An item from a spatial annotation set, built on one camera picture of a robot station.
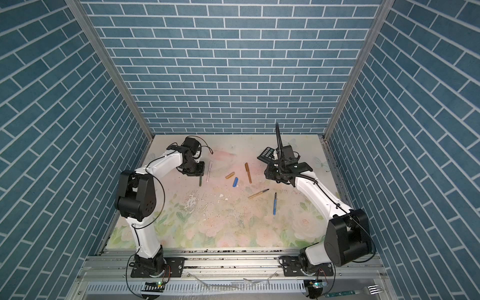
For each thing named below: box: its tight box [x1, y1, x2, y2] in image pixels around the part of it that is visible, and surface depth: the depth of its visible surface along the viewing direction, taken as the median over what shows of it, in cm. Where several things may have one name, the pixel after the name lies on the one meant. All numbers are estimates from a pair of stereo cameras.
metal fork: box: [325, 284, 384, 298], surface depth 69 cm
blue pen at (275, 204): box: [273, 191, 277, 216], surface depth 93 cm
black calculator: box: [256, 146, 275, 164], surface depth 111 cm
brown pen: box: [244, 162, 253, 184], surface depth 107 cm
